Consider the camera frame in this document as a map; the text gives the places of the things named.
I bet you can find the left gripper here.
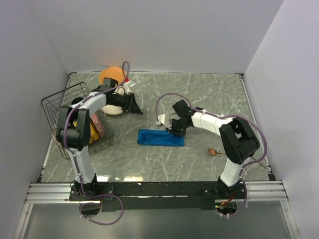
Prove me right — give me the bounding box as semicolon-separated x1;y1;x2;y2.
110;92;144;116

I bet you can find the blue cloth napkin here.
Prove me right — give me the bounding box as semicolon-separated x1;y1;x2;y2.
137;129;185;147

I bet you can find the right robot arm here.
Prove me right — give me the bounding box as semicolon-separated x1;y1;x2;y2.
168;100;260;199

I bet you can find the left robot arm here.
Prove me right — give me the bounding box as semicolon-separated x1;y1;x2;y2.
55;78;143;200

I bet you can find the cream divided plate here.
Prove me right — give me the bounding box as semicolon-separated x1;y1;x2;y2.
101;87;125;116

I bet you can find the orange woven round mat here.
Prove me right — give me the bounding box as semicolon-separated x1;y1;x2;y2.
98;66;126;85

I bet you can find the pink plate in rack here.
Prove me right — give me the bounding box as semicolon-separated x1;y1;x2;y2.
91;114;105;137

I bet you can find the wooden spoon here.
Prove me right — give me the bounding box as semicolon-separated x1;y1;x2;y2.
208;148;225;156

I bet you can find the yellow plate in rack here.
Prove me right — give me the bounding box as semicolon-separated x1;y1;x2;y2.
72;119;100;144

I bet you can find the dark blue bowl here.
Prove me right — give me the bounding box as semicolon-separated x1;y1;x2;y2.
71;97;83;105

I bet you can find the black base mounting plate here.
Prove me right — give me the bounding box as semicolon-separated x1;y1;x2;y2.
69;181;245;212

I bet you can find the metal fork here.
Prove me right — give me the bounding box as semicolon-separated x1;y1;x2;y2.
258;162;271;172

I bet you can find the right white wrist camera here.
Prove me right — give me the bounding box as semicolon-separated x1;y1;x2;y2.
156;114;167;126

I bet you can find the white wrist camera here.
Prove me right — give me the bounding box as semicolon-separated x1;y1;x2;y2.
156;114;167;126
123;78;136;93

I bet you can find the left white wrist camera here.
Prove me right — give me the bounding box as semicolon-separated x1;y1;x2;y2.
123;78;136;93

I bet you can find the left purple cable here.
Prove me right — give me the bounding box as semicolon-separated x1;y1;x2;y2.
63;61;131;227

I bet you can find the purple cable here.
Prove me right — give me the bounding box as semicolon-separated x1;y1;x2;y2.
156;93;268;219
63;61;131;227

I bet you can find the black wire dish rack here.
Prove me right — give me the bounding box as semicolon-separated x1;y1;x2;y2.
41;82;114;155

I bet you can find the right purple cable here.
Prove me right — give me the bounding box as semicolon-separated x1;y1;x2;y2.
156;93;268;219

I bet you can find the aluminium rail frame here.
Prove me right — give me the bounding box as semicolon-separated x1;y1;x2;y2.
13;180;300;239

